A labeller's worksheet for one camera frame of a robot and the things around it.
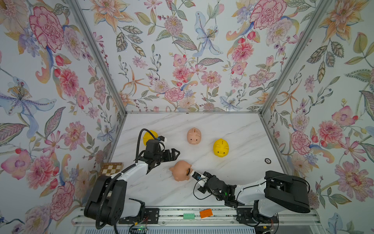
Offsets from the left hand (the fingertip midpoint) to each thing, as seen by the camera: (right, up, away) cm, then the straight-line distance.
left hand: (176, 153), depth 88 cm
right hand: (+10, -10, -4) cm, 15 cm away
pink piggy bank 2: (+11, +10, +8) cm, 16 cm away
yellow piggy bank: (+27, +3, +2) cm, 27 cm away
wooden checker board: (-40, -10, 0) cm, 42 cm away
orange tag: (+16, -29, -13) cm, 35 cm away
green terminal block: (+7, -29, -14) cm, 33 cm away
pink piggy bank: (+3, -9, -7) cm, 12 cm away
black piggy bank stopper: (+7, -9, -7) cm, 13 cm away
